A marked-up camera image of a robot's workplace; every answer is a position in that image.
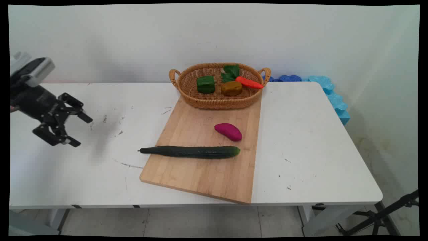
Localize woven wicker basket with handles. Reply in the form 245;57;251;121
169;63;272;110

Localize wooden cutting board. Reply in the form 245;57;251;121
139;95;262;205

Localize orange toy carrot green leaves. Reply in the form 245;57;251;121
220;64;264;90

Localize white table leg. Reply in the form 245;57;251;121
46;208;69;232
297;204;366;237

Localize brown toy potato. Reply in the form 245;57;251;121
221;81;243;97

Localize black tripod stand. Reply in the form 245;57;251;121
313;189;420;236

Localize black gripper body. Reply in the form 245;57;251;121
10;85;66;126

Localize magenta toy sweet potato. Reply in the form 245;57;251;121
214;123;243;142

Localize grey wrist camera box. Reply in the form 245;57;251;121
14;57;56;87

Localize dark blue foam mat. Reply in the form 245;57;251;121
263;74;302;83

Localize long dark green cucumber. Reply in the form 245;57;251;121
137;145;241;159

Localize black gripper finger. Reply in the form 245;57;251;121
32;123;82;148
58;92;94;124

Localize green toy bell pepper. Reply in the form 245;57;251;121
196;75;216;94

